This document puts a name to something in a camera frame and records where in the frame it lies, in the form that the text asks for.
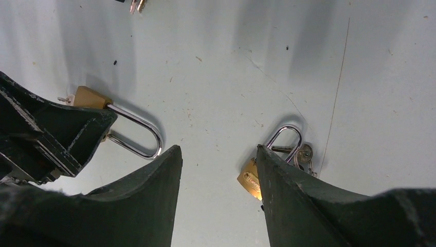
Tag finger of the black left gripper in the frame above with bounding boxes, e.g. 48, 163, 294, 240
1, 73, 117, 184

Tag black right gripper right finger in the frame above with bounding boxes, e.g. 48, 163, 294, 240
256, 144, 436, 247

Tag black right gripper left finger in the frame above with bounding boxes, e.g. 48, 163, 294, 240
1, 145, 183, 246

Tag small padlock keys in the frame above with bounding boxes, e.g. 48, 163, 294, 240
271, 144, 318, 177

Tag small brass padlock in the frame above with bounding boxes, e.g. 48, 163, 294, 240
237, 124, 304, 203

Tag black-headed keys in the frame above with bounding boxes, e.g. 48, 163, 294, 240
129, 0, 148, 14

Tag large brass padlock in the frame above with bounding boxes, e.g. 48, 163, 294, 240
71, 85, 164, 160

